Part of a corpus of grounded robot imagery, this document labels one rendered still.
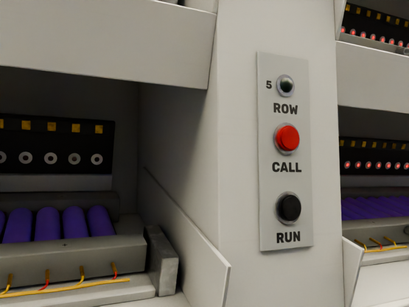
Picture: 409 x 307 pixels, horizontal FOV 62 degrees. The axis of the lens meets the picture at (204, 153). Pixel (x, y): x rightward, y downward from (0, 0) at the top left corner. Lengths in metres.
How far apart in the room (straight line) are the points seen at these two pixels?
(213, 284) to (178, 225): 0.06
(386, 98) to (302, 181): 0.12
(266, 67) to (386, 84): 0.12
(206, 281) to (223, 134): 0.09
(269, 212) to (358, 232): 0.17
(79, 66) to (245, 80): 0.10
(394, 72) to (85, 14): 0.23
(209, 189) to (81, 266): 0.10
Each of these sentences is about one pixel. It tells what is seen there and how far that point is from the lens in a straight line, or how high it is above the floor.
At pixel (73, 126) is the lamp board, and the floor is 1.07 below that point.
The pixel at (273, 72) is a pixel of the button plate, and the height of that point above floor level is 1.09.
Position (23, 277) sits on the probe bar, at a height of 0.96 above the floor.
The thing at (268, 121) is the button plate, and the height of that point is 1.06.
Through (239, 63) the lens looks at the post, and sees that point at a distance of 0.21.
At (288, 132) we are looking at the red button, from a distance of 0.22.
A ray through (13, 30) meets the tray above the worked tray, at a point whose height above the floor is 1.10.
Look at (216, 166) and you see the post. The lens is 0.20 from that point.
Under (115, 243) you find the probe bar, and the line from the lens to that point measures 0.25.
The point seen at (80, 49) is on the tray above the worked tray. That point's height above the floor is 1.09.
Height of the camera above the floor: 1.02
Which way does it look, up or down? 5 degrees up
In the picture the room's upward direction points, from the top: straight up
